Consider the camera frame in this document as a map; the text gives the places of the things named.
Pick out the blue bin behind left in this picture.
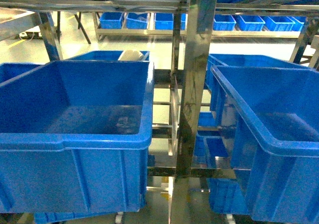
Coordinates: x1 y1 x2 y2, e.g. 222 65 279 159
68 50 150 61

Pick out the blue bin behind right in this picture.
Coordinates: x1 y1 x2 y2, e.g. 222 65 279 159
204 54 308 91

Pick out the large blue bin left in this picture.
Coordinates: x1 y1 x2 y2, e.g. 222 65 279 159
0 60 155 213

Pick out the large blue bin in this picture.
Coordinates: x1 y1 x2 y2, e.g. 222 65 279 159
211 66 319 224
0 60 155 213

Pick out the large blue bin right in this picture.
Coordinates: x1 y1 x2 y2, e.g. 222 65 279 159
211 66 319 224

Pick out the steel shelf upright post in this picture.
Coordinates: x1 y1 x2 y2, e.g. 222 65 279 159
168 0 217 224

